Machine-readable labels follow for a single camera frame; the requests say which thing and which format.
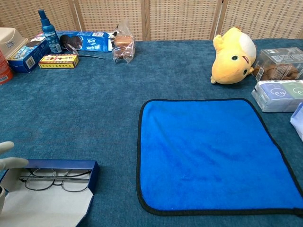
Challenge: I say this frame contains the wicker folding screen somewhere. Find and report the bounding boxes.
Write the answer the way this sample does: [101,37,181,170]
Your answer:
[0,0,303,41]

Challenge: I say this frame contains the short blue cookie box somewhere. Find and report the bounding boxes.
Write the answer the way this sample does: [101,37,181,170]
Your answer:
[7,33,52,73]

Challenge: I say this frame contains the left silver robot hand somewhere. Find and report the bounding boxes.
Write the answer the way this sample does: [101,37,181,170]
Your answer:
[0,141,29,213]

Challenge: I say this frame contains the clear bag of bread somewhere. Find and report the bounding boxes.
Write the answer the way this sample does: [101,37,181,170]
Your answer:
[111,18,136,65]

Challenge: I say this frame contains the multicolour tissue pack row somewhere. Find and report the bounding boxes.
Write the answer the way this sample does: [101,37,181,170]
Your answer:
[251,79,303,113]

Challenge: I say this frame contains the white wet wipes pack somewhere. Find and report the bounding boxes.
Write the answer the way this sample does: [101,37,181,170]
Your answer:
[290,102,303,142]

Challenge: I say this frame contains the clear box of brown snacks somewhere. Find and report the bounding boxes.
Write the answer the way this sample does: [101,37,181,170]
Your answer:
[252,47,303,82]

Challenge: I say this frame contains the teal tablecloth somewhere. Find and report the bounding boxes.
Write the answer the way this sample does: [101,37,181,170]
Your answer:
[0,38,303,227]

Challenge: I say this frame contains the beige plastic lunch box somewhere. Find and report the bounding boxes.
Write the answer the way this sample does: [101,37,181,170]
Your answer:
[0,27,28,60]

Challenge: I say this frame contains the blue glasses case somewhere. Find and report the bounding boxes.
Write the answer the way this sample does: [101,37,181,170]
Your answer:
[0,158,100,227]

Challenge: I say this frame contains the blue microfibre cloth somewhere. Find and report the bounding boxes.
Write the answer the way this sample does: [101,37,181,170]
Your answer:
[136,98,303,216]

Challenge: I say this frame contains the yellow plush toy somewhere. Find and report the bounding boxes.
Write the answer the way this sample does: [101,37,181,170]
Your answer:
[210,26,257,85]

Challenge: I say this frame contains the long blue cookie box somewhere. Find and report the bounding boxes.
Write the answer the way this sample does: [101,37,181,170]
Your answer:
[56,31,114,52]

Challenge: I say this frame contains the blue spray bottle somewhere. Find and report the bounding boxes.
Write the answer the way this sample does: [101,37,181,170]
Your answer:
[37,9,63,54]

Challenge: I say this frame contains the yellow and red box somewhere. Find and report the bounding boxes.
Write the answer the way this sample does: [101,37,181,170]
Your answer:
[38,54,80,70]

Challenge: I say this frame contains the red cylindrical snack can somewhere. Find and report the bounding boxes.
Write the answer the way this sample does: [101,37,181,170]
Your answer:
[0,49,14,86]

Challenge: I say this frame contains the black thin-rimmed glasses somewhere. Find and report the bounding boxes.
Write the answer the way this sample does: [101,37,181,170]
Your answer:
[19,167,92,192]

